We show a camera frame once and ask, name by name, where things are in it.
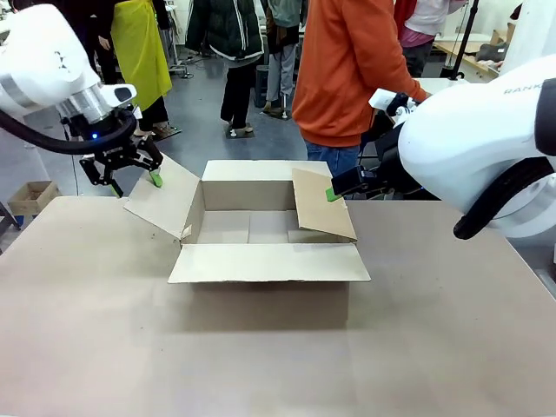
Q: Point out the person in red jacket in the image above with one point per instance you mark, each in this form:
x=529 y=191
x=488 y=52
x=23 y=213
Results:
x=419 y=30

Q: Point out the large brown cardboard box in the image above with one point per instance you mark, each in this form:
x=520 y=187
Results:
x=260 y=265

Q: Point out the person in black puffer jacket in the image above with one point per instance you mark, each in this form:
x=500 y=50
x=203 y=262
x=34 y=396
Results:
x=236 y=39

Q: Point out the person in grey jacket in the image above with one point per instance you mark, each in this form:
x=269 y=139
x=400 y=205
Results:
x=282 y=52

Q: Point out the person's right forearm orange sleeve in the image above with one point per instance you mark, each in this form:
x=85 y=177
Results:
x=417 y=84

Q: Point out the black tripod stand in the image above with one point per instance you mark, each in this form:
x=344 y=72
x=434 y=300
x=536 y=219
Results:
x=462 y=43

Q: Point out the person in black clothes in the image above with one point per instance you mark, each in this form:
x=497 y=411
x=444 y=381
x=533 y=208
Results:
x=93 y=39

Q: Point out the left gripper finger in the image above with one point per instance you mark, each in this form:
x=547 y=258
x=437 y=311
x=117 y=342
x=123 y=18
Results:
x=154 y=167
x=102 y=176

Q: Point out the person in yellow apron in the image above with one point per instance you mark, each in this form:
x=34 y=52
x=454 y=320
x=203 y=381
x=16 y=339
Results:
x=139 y=52

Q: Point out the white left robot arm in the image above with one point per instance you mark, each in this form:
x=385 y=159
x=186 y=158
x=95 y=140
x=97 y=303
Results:
x=39 y=52

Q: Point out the large white table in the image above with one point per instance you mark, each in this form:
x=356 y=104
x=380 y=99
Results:
x=447 y=86

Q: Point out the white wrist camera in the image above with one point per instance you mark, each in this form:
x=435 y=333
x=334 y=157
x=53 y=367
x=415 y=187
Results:
x=382 y=99
x=117 y=94

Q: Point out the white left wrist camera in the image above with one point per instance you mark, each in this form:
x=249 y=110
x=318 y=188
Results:
x=117 y=94

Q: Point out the small open cardboard box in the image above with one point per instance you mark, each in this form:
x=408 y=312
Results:
x=32 y=195

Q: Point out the black floor mat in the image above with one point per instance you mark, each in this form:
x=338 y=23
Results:
x=273 y=111
x=167 y=132
x=240 y=132

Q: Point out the wooden workbench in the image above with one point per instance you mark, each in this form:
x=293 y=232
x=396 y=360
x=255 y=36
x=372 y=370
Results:
x=473 y=65

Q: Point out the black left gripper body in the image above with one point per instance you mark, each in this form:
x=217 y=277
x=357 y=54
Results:
x=117 y=152

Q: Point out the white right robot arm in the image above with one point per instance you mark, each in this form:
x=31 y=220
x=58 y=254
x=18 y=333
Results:
x=469 y=143

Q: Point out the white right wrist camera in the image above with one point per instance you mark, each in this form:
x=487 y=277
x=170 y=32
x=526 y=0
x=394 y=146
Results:
x=382 y=99

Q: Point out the person in orange hoodie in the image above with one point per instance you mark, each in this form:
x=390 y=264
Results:
x=343 y=74

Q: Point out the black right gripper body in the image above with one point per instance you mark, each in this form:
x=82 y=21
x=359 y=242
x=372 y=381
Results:
x=388 y=160

